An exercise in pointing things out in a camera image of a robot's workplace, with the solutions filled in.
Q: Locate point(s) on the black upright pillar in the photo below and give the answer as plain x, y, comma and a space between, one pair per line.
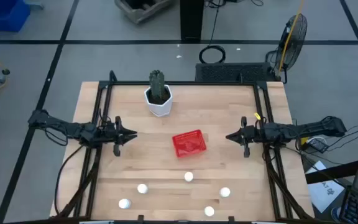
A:
191, 21

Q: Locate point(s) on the black power adapter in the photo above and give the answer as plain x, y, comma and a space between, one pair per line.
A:
317, 144

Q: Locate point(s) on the grey crate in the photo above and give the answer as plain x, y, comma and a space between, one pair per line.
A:
141, 15

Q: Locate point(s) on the red plastic mesh basket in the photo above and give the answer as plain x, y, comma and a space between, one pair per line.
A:
189, 143

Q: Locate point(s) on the blue storage bin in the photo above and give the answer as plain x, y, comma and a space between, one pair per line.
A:
5, 15

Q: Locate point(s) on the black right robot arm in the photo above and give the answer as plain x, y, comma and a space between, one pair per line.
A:
306, 128

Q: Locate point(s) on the black floor fan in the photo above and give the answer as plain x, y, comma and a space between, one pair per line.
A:
294, 40

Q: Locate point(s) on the black aluminium table frame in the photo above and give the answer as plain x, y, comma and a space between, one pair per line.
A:
182, 83

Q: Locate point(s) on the black perforated metal box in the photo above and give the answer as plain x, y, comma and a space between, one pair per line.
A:
228, 72

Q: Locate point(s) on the white paper sheet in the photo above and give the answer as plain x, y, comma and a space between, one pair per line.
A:
325, 193

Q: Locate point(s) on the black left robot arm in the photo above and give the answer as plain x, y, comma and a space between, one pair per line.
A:
73, 129

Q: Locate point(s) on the black edge clamp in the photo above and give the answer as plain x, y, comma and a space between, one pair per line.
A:
231, 219
140, 218

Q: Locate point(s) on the yellow tag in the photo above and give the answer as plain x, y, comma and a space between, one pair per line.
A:
257, 116

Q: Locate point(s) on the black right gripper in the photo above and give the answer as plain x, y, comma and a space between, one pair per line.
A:
253, 133

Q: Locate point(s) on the green cactus plant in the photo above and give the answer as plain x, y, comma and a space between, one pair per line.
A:
156, 82

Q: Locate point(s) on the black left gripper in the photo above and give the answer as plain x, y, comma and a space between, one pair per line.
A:
117, 140

